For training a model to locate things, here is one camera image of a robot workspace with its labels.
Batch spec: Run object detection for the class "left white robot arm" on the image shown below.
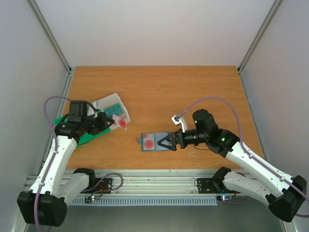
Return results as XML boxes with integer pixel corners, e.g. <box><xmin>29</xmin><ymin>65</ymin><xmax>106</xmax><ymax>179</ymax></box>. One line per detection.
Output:
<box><xmin>17</xmin><ymin>101</ymin><xmax>114</xmax><ymax>232</ymax></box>

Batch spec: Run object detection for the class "right small circuit board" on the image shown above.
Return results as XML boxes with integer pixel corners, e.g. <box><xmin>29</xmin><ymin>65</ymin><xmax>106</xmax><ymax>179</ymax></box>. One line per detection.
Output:
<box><xmin>217</xmin><ymin>194</ymin><xmax>234</xmax><ymax>202</ymax></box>

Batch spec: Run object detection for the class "small circuit board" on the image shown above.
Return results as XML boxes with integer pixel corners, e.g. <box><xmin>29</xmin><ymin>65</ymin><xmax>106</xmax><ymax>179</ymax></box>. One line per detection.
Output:
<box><xmin>84</xmin><ymin>195</ymin><xmax>100</xmax><ymax>203</ymax></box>
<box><xmin>217</xmin><ymin>194</ymin><xmax>234</xmax><ymax>202</ymax></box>

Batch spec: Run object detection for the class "aluminium front rail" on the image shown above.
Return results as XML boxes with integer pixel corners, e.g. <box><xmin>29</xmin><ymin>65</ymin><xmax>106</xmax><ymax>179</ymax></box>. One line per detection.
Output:
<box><xmin>22</xmin><ymin>169</ymin><xmax>288</xmax><ymax>196</ymax></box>

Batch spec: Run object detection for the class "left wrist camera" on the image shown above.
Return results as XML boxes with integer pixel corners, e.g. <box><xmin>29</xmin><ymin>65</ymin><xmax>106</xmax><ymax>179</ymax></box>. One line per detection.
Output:
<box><xmin>87</xmin><ymin>106</ymin><xmax>99</xmax><ymax>117</ymax></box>

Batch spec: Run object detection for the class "aluminium frame post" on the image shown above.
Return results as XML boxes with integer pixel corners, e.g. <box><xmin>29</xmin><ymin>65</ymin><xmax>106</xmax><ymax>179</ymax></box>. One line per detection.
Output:
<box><xmin>237</xmin><ymin>0</ymin><xmax>283</xmax><ymax>75</ymax></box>
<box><xmin>27</xmin><ymin>0</ymin><xmax>71</xmax><ymax>73</ymax></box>

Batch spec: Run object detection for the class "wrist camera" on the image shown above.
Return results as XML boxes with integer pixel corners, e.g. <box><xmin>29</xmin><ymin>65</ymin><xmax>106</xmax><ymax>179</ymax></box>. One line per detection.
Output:
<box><xmin>171</xmin><ymin>115</ymin><xmax>188</xmax><ymax>132</ymax></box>
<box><xmin>87</xmin><ymin>106</ymin><xmax>99</xmax><ymax>117</ymax></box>

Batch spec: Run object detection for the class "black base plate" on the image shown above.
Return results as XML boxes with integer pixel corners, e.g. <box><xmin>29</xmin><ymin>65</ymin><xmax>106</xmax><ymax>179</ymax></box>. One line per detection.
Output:
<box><xmin>81</xmin><ymin>178</ymin><xmax>113</xmax><ymax>194</ymax></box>
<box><xmin>194</xmin><ymin>178</ymin><xmax>239</xmax><ymax>194</ymax></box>

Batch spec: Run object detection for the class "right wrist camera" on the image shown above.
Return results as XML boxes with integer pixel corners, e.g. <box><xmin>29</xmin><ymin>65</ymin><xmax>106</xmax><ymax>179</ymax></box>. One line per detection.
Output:
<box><xmin>171</xmin><ymin>115</ymin><xmax>188</xmax><ymax>132</ymax></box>

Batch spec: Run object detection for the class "teal leather card holder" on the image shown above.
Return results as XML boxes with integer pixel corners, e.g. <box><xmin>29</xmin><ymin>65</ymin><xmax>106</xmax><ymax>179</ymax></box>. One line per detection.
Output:
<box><xmin>136</xmin><ymin>132</ymin><xmax>169</xmax><ymax>152</ymax></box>

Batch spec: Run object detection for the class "left aluminium frame post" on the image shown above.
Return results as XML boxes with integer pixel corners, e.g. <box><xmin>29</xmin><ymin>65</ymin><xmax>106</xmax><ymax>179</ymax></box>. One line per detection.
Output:
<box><xmin>27</xmin><ymin>0</ymin><xmax>71</xmax><ymax>73</ymax></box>

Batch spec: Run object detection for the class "left small circuit board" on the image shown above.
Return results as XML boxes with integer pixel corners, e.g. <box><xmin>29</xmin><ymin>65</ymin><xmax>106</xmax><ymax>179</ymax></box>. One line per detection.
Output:
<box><xmin>84</xmin><ymin>195</ymin><xmax>100</xmax><ymax>203</ymax></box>

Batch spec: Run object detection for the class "white plastic bin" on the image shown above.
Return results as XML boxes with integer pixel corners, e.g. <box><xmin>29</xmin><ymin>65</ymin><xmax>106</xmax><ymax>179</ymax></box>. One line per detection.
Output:
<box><xmin>92</xmin><ymin>93</ymin><xmax>131</xmax><ymax>123</ymax></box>

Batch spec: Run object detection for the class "right aluminium side rail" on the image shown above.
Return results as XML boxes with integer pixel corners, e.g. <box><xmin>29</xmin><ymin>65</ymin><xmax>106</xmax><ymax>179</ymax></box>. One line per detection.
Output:
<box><xmin>238</xmin><ymin>71</ymin><xmax>267</xmax><ymax>161</ymax></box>

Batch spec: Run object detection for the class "green two-compartment bin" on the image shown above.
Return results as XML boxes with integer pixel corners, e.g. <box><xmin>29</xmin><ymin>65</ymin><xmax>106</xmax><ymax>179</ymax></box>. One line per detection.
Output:
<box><xmin>54</xmin><ymin>116</ymin><xmax>112</xmax><ymax>146</ymax></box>

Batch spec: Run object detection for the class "right aluminium frame post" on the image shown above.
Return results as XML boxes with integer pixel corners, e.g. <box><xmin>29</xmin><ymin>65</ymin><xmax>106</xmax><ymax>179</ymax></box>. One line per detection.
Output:
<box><xmin>237</xmin><ymin>0</ymin><xmax>283</xmax><ymax>75</ymax></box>

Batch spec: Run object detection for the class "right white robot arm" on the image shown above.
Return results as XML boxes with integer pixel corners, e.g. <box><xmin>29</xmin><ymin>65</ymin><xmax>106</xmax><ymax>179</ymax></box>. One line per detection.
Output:
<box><xmin>157</xmin><ymin>109</ymin><xmax>307</xmax><ymax>222</ymax></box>

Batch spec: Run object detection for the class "aluminium side rail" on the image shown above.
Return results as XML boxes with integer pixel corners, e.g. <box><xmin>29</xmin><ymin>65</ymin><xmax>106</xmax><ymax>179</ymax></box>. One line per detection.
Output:
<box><xmin>37</xmin><ymin>68</ymin><xmax>75</xmax><ymax>174</ymax></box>
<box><xmin>238</xmin><ymin>71</ymin><xmax>267</xmax><ymax>161</ymax></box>

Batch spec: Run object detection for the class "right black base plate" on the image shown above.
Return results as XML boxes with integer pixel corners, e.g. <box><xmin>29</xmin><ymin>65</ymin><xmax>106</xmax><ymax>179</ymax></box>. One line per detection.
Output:
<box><xmin>194</xmin><ymin>178</ymin><xmax>239</xmax><ymax>194</ymax></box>

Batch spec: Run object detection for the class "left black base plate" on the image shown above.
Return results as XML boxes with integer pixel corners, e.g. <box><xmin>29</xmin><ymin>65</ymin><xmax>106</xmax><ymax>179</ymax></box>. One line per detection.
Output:
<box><xmin>81</xmin><ymin>178</ymin><xmax>113</xmax><ymax>194</ymax></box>

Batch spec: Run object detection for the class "grey slotted cable duct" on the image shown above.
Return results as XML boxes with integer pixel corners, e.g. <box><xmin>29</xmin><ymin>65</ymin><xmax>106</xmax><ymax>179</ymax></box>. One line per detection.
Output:
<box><xmin>70</xmin><ymin>196</ymin><xmax>217</xmax><ymax>207</ymax></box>

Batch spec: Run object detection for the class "red white card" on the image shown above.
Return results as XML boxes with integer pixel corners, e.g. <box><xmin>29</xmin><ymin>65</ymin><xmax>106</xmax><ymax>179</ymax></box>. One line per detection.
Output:
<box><xmin>143</xmin><ymin>133</ymin><xmax>155</xmax><ymax>150</ymax></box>
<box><xmin>112</xmin><ymin>115</ymin><xmax>127</xmax><ymax>130</ymax></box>

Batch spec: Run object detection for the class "left aluminium side rail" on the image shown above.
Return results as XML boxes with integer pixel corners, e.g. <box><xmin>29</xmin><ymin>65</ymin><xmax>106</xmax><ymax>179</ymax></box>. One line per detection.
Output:
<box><xmin>37</xmin><ymin>68</ymin><xmax>75</xmax><ymax>174</ymax></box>

